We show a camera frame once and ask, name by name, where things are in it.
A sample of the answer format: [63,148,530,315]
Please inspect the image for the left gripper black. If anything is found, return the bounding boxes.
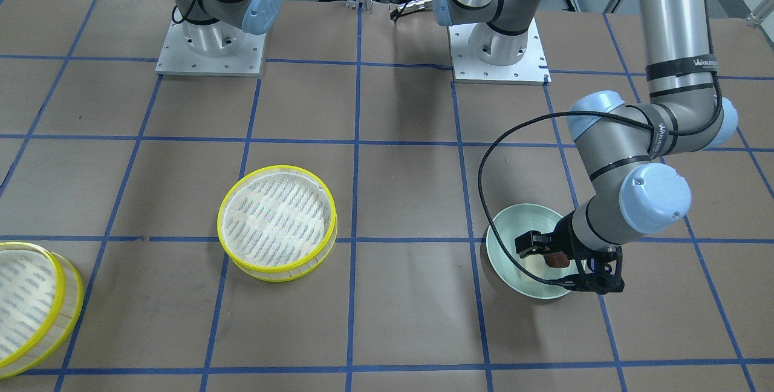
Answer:
[515,212,625,295]

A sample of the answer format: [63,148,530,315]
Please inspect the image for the yellow bamboo steamer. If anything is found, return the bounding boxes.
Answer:
[1,241,85,379]
[216,165,338,283]

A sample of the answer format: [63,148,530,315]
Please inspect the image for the white steamed bun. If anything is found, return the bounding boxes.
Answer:
[519,255,552,285]

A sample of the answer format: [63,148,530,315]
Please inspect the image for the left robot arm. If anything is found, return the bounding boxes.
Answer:
[432,0,738,295]

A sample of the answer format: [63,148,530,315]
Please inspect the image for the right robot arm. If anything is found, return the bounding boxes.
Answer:
[172,0,282,57]

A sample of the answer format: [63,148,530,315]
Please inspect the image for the brown steamed bun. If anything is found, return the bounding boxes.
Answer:
[544,252,570,269]

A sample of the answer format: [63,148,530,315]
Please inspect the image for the light green plate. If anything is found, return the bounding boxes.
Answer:
[486,204,577,300]

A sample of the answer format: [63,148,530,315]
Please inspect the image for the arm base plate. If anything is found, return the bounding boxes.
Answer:
[447,18,551,85]
[155,22,266,77]

